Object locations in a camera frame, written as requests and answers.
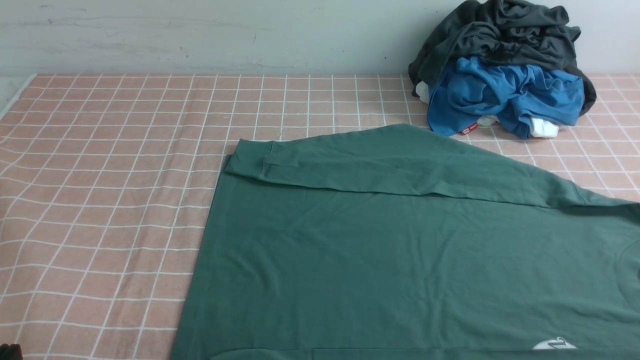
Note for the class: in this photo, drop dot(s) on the blue crumpled garment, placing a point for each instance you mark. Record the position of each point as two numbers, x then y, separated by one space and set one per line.
468 90

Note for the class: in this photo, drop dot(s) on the pink checkered tablecloth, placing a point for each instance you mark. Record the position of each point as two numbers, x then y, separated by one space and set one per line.
106 186

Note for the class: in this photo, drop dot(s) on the green long sleeve shirt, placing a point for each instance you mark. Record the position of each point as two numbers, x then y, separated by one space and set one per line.
397 243

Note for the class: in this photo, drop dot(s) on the dark grey crumpled garment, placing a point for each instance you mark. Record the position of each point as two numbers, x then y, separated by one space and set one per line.
503 33

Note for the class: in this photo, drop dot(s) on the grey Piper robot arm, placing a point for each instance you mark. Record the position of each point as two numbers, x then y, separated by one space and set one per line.
11 352

